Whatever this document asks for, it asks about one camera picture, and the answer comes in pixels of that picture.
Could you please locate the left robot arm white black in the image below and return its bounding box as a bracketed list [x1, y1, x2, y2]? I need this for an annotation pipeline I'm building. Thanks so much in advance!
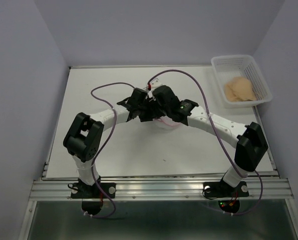
[63, 88, 163, 198]

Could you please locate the aluminium rail frame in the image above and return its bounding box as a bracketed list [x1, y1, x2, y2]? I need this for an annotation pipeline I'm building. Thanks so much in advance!
[18, 65, 298, 240]

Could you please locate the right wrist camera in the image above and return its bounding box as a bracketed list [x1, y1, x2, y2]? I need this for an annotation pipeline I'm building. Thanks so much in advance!
[147, 77, 163, 91]

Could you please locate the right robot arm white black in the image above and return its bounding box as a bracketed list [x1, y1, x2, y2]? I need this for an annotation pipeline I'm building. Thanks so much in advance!
[149, 84, 268, 195]

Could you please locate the beige bra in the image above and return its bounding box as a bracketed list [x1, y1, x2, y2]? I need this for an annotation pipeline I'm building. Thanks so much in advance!
[224, 76, 257, 102]

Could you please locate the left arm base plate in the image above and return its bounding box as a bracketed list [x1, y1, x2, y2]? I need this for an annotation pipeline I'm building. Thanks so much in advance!
[68, 181, 116, 199]

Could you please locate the white mesh laundry bag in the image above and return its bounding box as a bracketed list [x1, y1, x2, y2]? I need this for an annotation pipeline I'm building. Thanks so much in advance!
[153, 116, 182, 130]

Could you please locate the white plastic basket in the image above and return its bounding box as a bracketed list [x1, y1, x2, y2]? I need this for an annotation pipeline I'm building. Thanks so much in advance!
[211, 55, 272, 108]

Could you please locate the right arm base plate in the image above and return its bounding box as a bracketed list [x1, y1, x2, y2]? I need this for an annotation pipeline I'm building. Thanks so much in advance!
[200, 179, 249, 200]

